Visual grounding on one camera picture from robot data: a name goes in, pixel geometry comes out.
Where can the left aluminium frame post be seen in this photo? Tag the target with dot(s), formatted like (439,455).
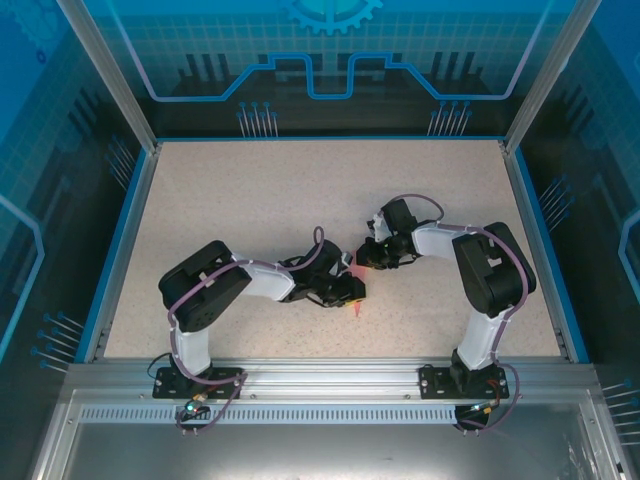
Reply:
(111,75)

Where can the left aluminium side rail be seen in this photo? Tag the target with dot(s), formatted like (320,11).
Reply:
(128,250)

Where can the right aluminium frame post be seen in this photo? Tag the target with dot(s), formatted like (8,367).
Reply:
(550,75)

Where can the grey metal tray panel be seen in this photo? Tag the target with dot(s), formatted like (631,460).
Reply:
(325,450)

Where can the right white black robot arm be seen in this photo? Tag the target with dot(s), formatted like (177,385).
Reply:
(492,270)

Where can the aluminium frame post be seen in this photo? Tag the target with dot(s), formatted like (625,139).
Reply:
(550,75)
(111,75)

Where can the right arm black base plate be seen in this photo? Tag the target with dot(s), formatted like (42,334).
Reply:
(435,382)

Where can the left blue border strip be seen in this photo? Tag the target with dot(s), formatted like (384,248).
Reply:
(113,250)

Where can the blue border strip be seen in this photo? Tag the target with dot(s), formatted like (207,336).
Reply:
(549,250)
(113,250)

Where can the right blue border strip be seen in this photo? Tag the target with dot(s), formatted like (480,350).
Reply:
(549,250)

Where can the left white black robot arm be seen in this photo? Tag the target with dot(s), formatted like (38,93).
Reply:
(205,290)

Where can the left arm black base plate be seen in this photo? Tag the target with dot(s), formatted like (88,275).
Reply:
(170,387)

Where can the aluminium mounting rail beam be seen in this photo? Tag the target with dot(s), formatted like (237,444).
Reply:
(325,377)

